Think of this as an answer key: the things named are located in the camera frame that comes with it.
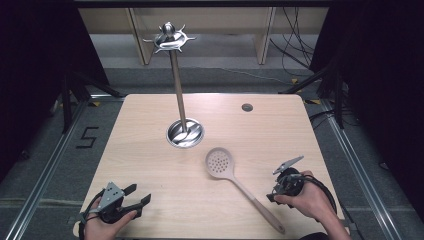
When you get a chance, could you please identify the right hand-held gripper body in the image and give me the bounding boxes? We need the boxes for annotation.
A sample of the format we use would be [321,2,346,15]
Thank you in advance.
[268,155,306,201]

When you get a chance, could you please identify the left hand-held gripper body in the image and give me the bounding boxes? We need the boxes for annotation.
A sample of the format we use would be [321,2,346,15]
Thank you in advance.
[89,181,141,225]

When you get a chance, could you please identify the person's right hand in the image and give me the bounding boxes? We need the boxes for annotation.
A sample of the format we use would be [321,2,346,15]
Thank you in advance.
[273,170,330,223]

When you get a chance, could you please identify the person's left hand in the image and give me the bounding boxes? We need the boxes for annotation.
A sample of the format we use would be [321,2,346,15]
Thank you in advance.
[83,208,138,240]

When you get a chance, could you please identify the beige slotted spoon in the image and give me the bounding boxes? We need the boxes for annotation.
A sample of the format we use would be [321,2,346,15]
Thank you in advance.
[204,146,286,235]

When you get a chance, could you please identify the metal utensil stand with hooks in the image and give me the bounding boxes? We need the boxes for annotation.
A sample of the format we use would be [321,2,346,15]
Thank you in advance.
[142,21,206,150]

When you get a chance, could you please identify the black tripod stand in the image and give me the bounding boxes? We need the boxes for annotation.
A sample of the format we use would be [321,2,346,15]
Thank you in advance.
[49,69,125,135]
[278,56,355,130]

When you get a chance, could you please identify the dark curtain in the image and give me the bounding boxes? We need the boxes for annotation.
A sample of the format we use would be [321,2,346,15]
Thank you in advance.
[0,0,111,183]
[308,0,424,214]

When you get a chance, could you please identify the left hand-held gripper black cable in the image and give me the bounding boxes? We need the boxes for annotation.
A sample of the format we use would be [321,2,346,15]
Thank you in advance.
[78,189,106,240]

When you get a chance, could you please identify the hand-held gripper black cable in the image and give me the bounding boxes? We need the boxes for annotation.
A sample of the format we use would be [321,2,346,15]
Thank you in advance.
[78,189,106,240]
[299,173,338,224]

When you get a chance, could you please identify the right hand-held gripper black cable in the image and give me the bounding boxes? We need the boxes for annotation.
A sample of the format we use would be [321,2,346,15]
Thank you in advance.
[299,173,338,224]

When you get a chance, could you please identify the aluminium floor rail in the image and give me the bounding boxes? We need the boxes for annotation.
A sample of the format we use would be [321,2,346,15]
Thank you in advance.
[301,98,401,240]
[3,94,128,240]

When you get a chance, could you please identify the black floor cables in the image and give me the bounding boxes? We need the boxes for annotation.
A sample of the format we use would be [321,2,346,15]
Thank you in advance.
[268,6,322,79]

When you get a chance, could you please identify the light wooden shelf frame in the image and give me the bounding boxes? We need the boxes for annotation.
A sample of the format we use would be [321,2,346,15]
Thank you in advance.
[77,6,330,67]

